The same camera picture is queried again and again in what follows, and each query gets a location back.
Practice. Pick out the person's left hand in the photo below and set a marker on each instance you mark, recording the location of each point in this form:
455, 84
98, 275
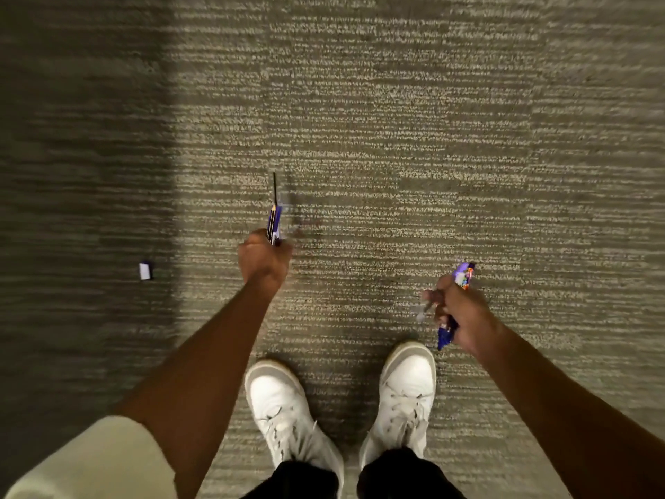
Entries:
262, 260

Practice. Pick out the person's right hand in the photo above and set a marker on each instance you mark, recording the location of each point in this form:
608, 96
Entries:
465, 316

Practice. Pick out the person's right thumb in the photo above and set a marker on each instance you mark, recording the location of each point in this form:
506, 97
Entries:
434, 296

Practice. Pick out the small clear plastic piece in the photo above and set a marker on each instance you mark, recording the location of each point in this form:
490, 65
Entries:
422, 311

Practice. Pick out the blue colourful wrapper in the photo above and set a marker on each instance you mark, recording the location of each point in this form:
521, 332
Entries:
461, 278

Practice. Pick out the blue pencil packet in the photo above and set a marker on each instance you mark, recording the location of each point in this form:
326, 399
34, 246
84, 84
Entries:
276, 226

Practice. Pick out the person's left forearm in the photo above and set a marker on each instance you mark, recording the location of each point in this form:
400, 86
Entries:
208, 368

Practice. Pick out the person's right forearm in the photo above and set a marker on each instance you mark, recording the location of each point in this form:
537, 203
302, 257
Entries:
571, 420

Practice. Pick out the person's white right shoe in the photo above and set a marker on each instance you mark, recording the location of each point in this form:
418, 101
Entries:
402, 400

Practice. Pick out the person's white shoe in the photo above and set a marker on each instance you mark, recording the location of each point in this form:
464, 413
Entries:
288, 415
402, 400

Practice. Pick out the person's white left shoe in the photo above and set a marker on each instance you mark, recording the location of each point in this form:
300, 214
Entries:
288, 415

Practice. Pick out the person's black trousers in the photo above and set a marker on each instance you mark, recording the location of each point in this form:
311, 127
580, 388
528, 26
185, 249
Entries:
358, 478

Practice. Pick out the small white eraser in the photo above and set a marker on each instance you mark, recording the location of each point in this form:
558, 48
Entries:
145, 270

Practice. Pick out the person's white shirt sleeve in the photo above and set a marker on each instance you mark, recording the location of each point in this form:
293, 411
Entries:
96, 462

